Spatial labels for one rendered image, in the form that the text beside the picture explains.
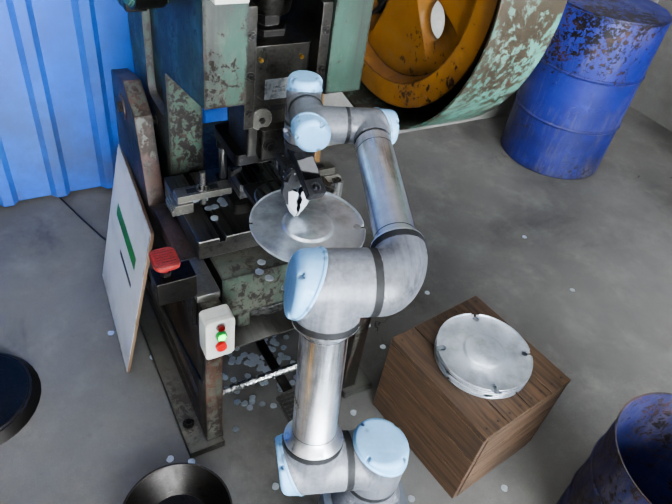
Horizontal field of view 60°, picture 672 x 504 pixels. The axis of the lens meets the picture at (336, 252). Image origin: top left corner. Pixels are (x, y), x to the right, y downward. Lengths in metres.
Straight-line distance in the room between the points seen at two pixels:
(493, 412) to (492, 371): 0.12
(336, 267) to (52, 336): 1.54
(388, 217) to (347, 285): 0.18
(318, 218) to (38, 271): 1.38
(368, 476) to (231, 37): 0.91
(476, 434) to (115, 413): 1.12
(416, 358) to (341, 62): 0.88
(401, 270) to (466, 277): 1.70
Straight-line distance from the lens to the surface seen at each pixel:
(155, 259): 1.39
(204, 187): 1.59
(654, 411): 1.92
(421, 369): 1.77
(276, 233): 1.42
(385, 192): 1.07
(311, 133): 1.17
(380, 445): 1.21
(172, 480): 1.88
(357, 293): 0.92
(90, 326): 2.30
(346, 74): 1.44
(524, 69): 1.40
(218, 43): 1.27
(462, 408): 1.72
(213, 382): 1.70
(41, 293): 2.46
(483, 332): 1.88
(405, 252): 0.97
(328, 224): 1.46
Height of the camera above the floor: 1.70
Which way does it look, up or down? 41 degrees down
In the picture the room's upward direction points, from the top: 10 degrees clockwise
